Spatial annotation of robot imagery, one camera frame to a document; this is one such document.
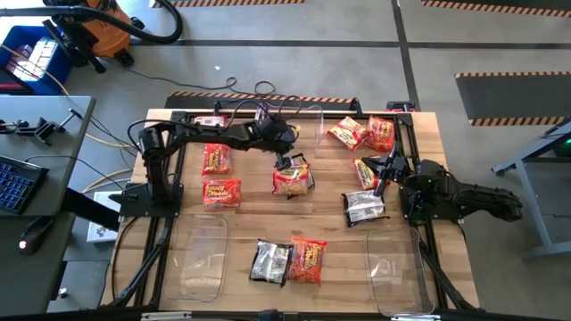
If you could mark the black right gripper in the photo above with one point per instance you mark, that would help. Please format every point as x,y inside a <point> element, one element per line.
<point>397,169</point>

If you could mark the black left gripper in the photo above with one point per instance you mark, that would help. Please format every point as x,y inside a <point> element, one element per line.
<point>278,136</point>

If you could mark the orange fire noodle pack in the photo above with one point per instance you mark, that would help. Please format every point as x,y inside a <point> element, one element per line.
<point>307,260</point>
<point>381,134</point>

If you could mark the clear plastic bin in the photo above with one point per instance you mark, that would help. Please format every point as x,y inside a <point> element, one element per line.
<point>397,285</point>
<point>196,267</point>
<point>314,129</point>

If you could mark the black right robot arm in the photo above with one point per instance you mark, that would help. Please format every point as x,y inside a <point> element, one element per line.
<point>446,187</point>

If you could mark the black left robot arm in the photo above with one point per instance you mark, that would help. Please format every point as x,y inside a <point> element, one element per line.
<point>156,147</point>

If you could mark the red black device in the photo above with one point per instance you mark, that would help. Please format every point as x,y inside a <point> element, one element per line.
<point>400,106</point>

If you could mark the black hazard-striped floor mat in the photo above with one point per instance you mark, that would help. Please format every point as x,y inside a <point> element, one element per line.
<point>201,101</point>
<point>223,2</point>
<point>490,5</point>
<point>513,96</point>

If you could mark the grey metal cart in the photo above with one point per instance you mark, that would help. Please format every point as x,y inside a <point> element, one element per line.
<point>533,196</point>

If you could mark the white box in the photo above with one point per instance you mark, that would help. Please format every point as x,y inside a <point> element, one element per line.
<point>100,232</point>

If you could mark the black flat strip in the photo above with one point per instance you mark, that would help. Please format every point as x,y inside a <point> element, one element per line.
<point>91,209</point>

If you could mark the orange shop vacuum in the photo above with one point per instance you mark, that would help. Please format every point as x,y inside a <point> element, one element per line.
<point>109,33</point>

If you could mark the blue plastic crate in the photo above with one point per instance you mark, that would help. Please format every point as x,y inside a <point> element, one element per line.
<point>62,71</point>

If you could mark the black desk clamp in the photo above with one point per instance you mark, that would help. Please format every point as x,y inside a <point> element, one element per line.
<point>42,129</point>

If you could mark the grey desk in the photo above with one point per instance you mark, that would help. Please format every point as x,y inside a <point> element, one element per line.
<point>40,249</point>

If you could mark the black computer mouse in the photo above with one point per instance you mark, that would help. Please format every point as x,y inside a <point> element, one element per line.
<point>33,234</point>

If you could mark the black backlit keyboard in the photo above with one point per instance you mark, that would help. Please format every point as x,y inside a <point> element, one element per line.
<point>18,183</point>

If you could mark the black aluminium table frame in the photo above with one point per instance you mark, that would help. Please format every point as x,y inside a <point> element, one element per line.
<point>177,117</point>

